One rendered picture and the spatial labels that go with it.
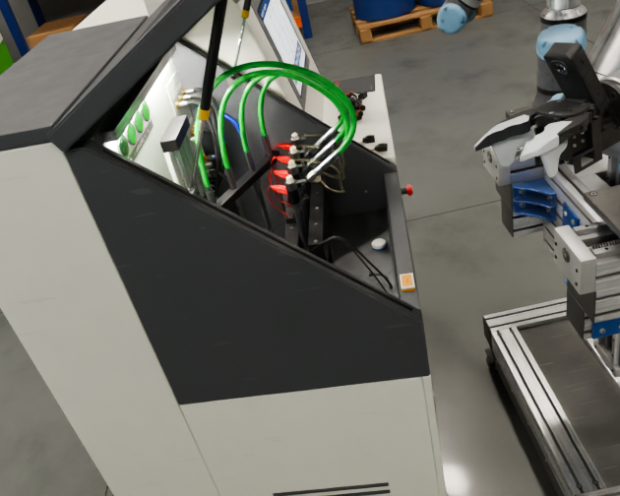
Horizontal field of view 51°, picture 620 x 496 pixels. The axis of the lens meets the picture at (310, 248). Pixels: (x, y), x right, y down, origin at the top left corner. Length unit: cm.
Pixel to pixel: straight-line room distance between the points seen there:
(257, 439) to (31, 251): 68
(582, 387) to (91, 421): 146
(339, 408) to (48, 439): 163
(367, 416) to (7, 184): 91
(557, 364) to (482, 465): 41
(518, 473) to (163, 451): 115
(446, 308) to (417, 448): 128
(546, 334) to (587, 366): 19
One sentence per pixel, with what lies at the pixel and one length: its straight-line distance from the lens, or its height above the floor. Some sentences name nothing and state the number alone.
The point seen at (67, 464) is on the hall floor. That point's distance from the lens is 277.
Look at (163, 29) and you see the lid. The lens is 107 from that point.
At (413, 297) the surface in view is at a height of 95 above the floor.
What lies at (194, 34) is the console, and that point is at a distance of 183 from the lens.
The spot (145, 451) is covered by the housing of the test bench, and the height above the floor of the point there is 65.
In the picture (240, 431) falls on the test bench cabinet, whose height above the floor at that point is 68.
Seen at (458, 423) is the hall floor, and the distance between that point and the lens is 241.
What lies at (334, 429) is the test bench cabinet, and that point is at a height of 65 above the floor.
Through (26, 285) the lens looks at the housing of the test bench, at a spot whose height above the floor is 118.
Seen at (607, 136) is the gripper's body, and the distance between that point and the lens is 100.
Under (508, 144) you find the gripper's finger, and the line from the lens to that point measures 93.
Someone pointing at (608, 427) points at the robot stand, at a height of 21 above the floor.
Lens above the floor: 185
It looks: 33 degrees down
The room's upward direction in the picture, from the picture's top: 14 degrees counter-clockwise
